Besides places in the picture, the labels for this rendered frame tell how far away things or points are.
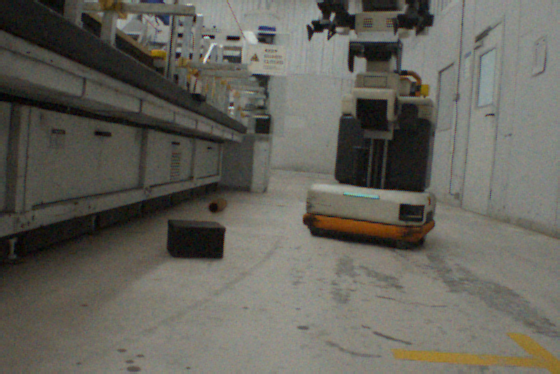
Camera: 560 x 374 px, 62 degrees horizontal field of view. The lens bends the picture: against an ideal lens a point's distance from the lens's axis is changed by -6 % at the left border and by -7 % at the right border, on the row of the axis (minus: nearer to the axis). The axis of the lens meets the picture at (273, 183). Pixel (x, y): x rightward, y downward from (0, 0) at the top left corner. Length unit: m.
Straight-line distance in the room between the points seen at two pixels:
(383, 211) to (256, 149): 2.98
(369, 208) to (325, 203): 0.24
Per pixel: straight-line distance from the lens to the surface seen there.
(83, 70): 1.50
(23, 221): 1.65
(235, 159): 5.45
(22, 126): 1.61
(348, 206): 2.55
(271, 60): 5.37
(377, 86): 2.63
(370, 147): 2.80
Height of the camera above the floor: 0.40
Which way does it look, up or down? 3 degrees down
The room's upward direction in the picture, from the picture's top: 5 degrees clockwise
